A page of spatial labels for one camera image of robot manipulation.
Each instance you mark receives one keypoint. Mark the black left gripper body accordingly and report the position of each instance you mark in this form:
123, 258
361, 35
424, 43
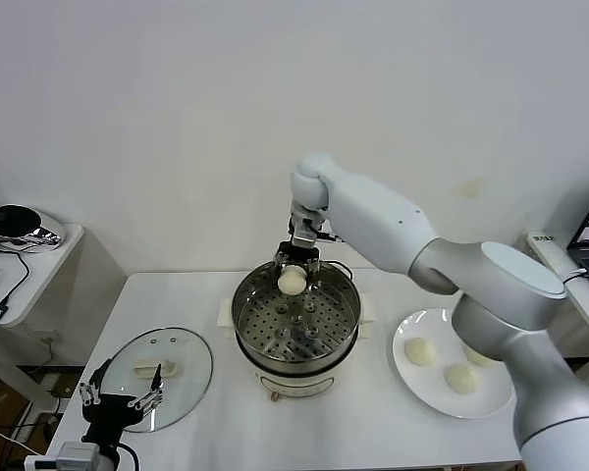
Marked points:
113, 414

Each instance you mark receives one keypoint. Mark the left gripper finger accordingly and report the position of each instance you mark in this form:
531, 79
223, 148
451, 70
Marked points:
149, 398
88, 392

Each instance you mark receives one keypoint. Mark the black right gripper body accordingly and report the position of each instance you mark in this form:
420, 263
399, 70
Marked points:
299, 254

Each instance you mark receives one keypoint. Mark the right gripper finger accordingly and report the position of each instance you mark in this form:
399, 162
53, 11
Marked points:
314, 275
277, 261

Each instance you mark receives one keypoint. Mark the white steamed baozi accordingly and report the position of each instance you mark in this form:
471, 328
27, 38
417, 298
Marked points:
476, 357
419, 351
292, 282
461, 379

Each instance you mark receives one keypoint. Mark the round glass pot lid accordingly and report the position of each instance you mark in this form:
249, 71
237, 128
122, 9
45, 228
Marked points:
186, 363

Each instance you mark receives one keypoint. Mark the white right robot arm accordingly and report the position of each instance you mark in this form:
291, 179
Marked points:
383, 221

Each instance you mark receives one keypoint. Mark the perforated steel steamer basket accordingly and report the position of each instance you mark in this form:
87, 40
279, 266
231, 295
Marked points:
265, 338

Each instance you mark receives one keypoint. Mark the white side table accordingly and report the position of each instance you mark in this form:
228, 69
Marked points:
550, 255
44, 279

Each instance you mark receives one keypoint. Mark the white round plate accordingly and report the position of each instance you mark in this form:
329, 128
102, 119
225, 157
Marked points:
422, 387

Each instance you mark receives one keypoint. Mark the shiny chrome rounded device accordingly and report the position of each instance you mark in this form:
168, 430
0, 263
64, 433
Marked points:
49, 235

